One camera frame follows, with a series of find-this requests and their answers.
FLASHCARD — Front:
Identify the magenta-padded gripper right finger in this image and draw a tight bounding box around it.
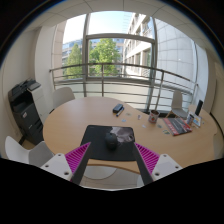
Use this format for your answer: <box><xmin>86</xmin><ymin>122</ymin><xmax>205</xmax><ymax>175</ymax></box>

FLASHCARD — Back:
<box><xmin>132</xmin><ymin>142</ymin><xmax>183</xmax><ymax>186</ymax></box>

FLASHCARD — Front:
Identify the black computer mouse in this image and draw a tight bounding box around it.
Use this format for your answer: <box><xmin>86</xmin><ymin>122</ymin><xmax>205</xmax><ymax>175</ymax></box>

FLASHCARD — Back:
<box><xmin>105</xmin><ymin>132</ymin><xmax>119</xmax><ymax>150</ymax></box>

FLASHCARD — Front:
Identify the black printed mouse pad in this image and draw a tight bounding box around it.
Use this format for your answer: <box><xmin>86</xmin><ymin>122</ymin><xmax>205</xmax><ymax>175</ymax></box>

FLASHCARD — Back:
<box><xmin>79</xmin><ymin>124</ymin><xmax>138</xmax><ymax>162</ymax></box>

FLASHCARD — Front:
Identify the metal railing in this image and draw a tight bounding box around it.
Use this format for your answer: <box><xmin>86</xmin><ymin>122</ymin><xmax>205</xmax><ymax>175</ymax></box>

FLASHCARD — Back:
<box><xmin>49</xmin><ymin>62</ymin><xmax>199</xmax><ymax>113</ymax></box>

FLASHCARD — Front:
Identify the black upright speaker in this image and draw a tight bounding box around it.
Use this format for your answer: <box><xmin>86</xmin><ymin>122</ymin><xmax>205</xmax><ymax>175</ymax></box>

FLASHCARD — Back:
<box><xmin>194</xmin><ymin>99</ymin><xmax>204</xmax><ymax>117</ymax></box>

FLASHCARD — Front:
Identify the black office printer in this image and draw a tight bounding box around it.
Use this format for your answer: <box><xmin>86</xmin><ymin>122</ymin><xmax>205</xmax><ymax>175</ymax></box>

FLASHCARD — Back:
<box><xmin>8</xmin><ymin>78</ymin><xmax>44</xmax><ymax>146</ymax></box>

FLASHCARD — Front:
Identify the blue and white cup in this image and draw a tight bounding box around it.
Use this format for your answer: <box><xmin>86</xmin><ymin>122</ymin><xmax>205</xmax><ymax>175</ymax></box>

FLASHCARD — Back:
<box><xmin>186</xmin><ymin>113</ymin><xmax>195</xmax><ymax>126</ymax></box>

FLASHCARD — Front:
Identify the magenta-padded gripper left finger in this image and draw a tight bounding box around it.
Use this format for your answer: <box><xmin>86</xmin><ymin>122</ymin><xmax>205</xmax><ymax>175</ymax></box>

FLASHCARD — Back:
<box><xmin>40</xmin><ymin>142</ymin><xmax>93</xmax><ymax>186</ymax></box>

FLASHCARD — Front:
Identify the red magazine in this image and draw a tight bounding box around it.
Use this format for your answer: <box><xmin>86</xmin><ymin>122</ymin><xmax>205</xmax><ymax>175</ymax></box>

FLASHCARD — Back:
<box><xmin>163</xmin><ymin>117</ymin><xmax>193</xmax><ymax>137</ymax></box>

